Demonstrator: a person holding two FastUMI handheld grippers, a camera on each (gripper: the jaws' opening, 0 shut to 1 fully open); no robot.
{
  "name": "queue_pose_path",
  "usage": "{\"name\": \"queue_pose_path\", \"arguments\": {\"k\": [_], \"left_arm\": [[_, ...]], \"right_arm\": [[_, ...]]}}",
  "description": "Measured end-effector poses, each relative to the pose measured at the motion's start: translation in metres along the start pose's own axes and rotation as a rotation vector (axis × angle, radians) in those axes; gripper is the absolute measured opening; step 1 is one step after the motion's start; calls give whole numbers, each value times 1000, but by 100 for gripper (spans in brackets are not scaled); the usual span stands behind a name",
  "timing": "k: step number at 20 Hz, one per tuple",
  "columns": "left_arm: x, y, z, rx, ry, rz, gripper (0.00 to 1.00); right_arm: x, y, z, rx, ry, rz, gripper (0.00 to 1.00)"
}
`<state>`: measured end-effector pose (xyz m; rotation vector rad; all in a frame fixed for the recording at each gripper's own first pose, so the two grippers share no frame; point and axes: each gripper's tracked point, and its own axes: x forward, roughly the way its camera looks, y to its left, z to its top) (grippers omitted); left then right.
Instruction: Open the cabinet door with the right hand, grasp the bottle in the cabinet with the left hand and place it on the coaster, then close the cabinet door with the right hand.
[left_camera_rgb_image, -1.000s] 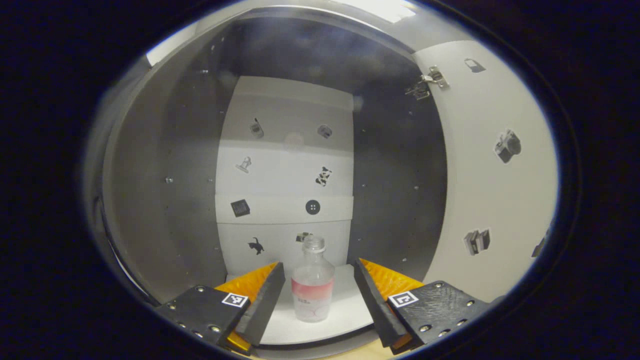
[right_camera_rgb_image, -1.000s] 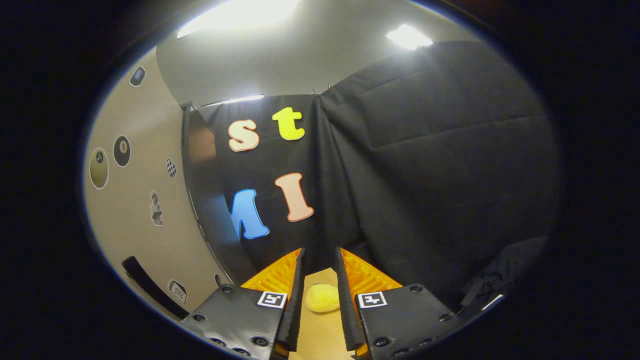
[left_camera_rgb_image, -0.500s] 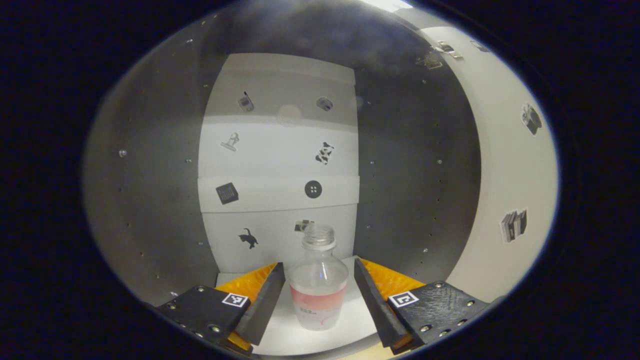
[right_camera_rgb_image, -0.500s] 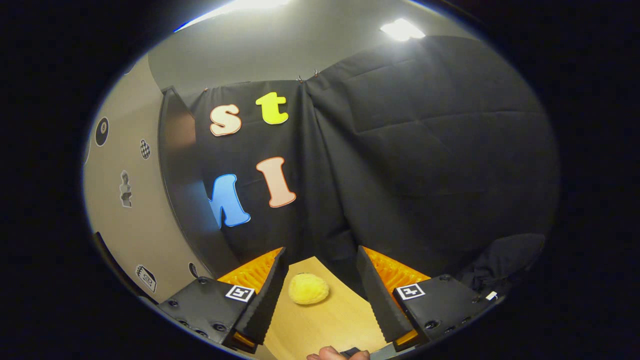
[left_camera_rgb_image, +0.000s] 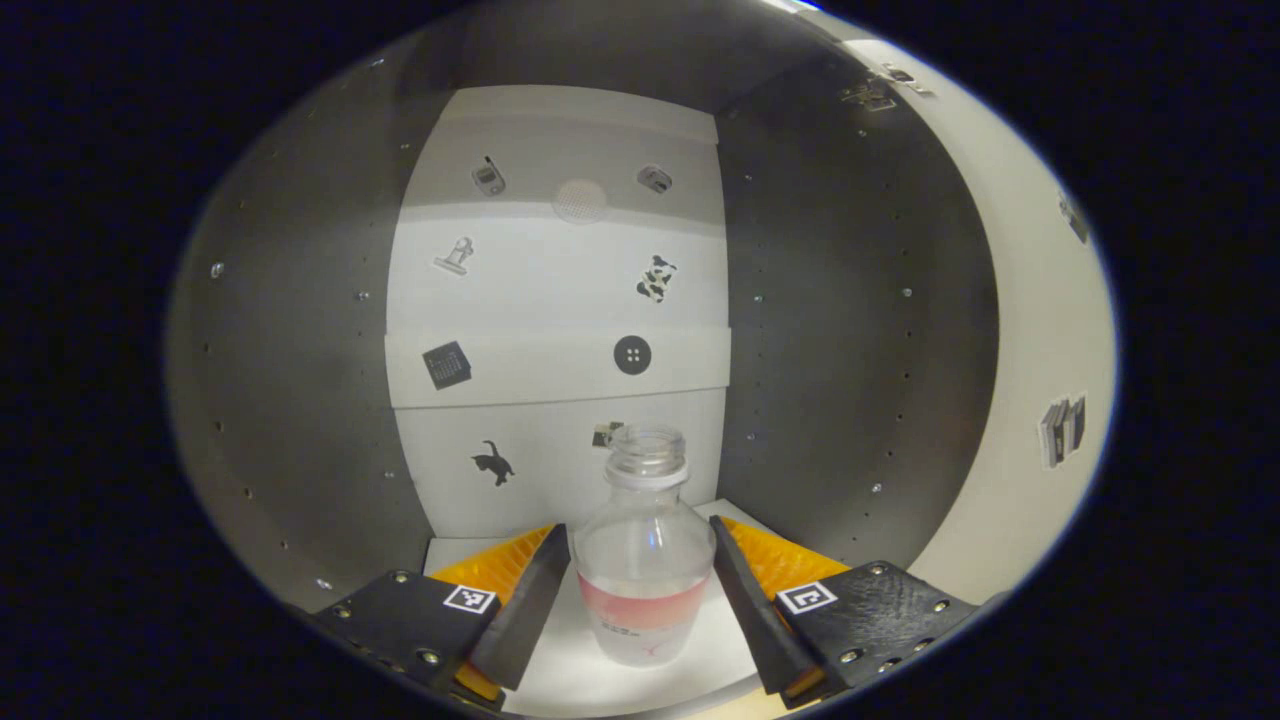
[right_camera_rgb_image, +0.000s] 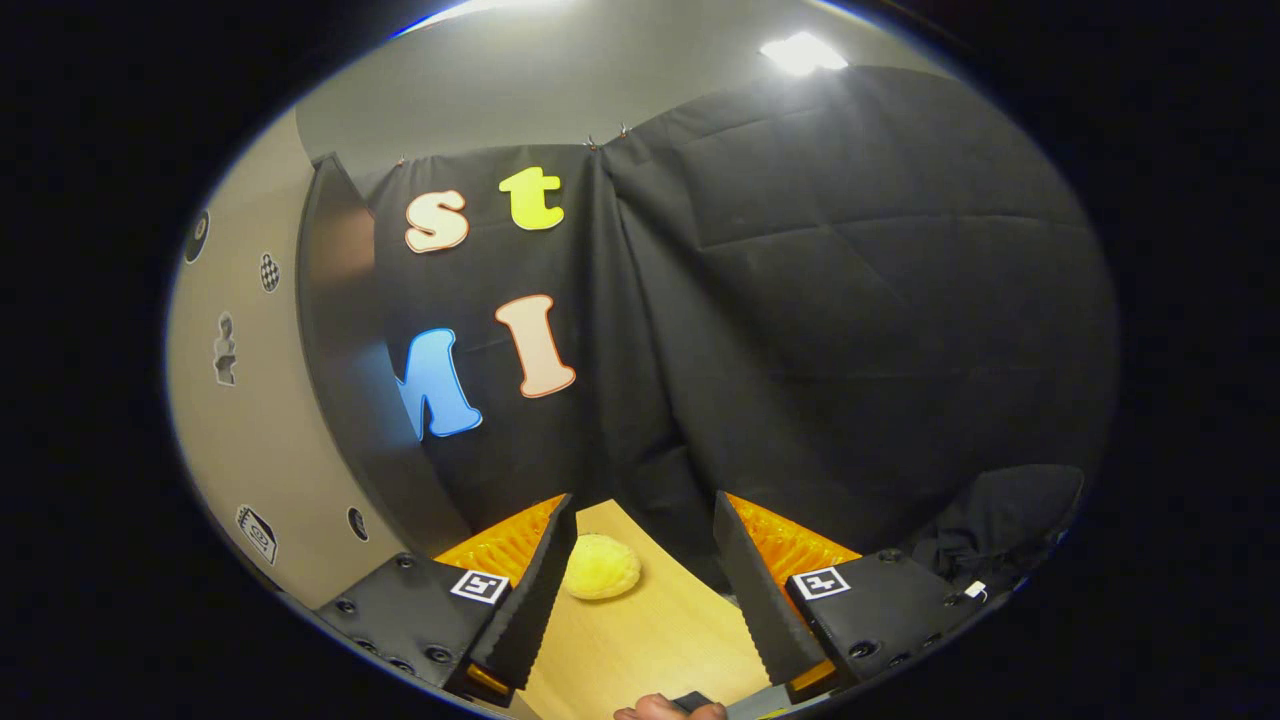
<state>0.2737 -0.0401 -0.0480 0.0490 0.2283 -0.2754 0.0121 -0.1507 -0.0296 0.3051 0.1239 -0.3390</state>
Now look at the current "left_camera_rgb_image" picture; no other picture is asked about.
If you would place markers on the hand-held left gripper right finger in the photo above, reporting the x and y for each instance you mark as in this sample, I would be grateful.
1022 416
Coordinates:
755 620

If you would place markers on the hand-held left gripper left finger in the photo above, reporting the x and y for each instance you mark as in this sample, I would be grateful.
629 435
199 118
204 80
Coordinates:
525 620

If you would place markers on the clear plastic bottle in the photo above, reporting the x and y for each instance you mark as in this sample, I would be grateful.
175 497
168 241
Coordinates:
645 560

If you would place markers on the grey cabinet door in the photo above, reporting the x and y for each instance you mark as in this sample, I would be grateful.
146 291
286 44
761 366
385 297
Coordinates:
1030 330

